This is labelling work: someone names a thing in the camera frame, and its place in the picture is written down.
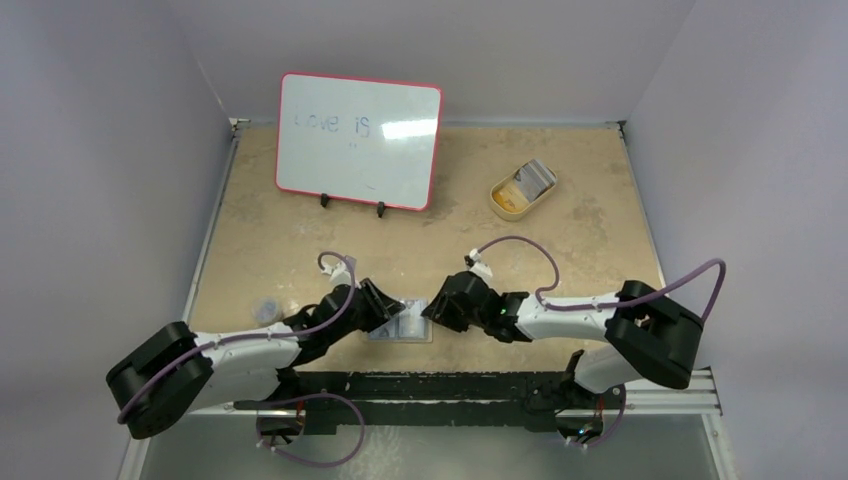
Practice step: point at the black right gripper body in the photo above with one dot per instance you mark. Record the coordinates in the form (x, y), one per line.
(449, 305)

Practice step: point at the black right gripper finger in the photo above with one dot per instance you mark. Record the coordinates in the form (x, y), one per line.
(460, 323)
(439, 311)

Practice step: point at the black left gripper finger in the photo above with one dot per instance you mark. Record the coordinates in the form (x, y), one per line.
(392, 307)
(367, 310)

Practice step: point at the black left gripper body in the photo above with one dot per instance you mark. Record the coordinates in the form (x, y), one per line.
(341, 332)

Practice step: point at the beige card holder wallet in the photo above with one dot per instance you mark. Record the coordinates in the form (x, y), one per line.
(388, 332)

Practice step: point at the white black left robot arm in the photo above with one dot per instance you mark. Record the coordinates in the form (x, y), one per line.
(177, 370)

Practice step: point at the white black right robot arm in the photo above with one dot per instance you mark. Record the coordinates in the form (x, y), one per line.
(642, 333)

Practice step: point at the beige oval card tray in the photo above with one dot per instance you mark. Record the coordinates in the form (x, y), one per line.
(507, 202)

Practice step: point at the pink framed whiteboard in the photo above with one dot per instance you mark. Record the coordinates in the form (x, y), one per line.
(364, 140)

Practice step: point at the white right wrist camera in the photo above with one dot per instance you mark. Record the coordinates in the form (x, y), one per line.
(477, 266)

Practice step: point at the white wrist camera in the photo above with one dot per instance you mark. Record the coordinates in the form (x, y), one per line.
(477, 266)
(340, 273)

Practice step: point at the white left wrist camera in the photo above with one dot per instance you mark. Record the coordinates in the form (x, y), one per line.
(340, 273)

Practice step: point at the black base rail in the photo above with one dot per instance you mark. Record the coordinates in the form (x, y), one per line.
(536, 401)

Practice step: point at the aluminium extrusion frame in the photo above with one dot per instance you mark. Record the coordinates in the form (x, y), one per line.
(700, 398)

